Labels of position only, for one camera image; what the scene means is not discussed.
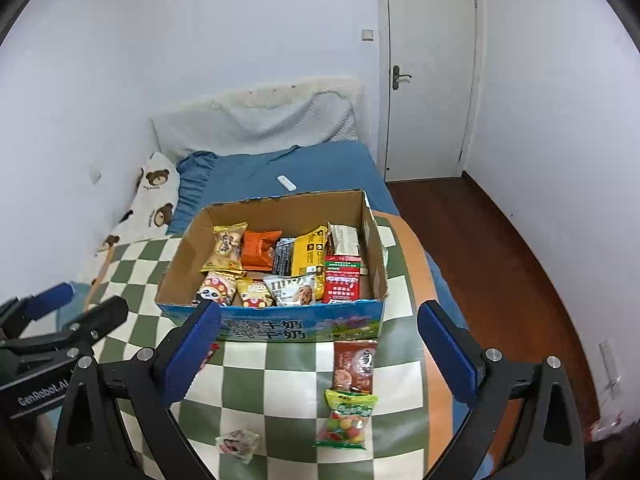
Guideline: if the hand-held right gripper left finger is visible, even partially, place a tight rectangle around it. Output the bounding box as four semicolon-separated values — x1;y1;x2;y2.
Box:
52;301;222;480

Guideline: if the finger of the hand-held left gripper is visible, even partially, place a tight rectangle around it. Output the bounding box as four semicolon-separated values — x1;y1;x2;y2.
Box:
50;296;129;361
0;282;73;341

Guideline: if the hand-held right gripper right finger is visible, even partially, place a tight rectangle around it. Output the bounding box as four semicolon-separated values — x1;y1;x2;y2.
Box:
417;300;586;480

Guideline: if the orange panda snack packet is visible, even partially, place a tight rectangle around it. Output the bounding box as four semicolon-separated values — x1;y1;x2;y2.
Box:
191;271;238;307

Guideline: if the yellow mushroom print snack packet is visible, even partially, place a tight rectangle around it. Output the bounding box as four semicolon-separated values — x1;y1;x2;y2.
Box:
235;277;276;308

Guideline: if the cardboard box blue print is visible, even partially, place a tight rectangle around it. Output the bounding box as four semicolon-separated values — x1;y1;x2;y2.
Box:
155;189;390;343

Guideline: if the yellow face print bread packet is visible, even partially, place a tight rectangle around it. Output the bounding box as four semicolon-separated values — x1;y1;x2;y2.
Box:
201;222;249;276

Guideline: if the white cookie packet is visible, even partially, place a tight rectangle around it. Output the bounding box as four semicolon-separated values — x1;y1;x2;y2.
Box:
262;274;317;307

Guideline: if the plain orange snack packet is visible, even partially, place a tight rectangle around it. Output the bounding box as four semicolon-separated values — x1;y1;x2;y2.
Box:
241;230;283;272

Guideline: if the large yellow black snack packet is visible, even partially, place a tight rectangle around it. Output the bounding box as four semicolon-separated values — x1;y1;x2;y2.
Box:
291;225;329;277

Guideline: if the white wafer packet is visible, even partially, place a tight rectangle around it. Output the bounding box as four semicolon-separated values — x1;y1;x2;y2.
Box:
327;222;362;257

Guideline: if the small dark red snack packet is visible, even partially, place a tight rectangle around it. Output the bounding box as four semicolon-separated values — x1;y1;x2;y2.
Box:
200;342;221;373

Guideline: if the brown snack packet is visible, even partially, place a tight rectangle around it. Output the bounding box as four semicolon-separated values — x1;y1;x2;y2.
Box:
332;340;378;395

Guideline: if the green white checkered mat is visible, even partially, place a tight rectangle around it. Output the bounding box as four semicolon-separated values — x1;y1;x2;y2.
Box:
82;212;453;480

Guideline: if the small clear candy packet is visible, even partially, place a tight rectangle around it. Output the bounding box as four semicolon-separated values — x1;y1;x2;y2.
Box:
215;429;260;462

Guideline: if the green candy ball packet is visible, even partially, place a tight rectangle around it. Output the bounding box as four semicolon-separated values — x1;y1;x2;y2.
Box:
314;389;379;451

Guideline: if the bear print pillow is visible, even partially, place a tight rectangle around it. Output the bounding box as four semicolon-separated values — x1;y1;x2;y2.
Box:
95;151;181;256

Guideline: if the white power strip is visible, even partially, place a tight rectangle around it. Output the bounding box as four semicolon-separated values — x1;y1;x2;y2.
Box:
599;340;621;401

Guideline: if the blue ruffled pillow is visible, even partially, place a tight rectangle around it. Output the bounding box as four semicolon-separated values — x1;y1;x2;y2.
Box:
176;150;221;221

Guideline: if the clear plastic bag with items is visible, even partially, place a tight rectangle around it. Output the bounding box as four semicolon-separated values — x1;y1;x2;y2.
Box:
587;410;626;443

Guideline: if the white door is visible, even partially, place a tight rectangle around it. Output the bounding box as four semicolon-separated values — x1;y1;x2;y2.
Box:
382;0;485;183

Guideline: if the grey textured pillow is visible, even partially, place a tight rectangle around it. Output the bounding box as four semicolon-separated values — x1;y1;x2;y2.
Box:
151;91;360;163

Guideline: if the cream fluffy cushion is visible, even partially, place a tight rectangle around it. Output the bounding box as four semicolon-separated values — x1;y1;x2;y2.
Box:
210;76;365;111

